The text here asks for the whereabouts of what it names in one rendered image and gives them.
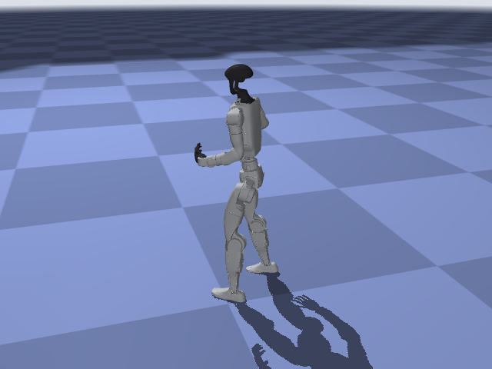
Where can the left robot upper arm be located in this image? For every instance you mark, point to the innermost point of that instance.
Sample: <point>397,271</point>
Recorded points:
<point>235,120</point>

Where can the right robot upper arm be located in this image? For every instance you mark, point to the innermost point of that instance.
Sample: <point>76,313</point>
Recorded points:
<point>264,121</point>

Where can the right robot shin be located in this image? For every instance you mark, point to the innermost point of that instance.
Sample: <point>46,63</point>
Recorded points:
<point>261,243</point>

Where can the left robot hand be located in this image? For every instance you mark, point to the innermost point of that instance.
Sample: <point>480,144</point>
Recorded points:
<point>198,153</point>

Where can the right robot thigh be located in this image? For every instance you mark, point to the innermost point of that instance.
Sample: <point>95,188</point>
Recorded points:
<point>256,222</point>

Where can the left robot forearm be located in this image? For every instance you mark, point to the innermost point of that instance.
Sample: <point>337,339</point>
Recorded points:
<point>221,159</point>

